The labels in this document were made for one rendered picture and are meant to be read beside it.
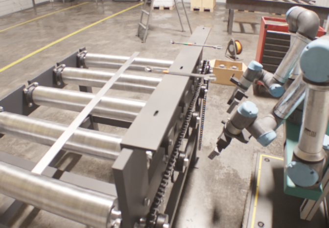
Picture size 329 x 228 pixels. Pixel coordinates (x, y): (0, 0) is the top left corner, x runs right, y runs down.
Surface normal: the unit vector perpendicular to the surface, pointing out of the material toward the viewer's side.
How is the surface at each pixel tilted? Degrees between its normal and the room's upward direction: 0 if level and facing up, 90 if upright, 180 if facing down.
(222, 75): 90
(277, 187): 0
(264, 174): 0
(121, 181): 90
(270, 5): 90
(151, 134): 0
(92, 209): 31
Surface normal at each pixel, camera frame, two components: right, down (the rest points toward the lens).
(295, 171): -0.70, 0.48
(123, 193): -0.26, 0.50
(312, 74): -0.72, 0.24
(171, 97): 0.00, -0.85
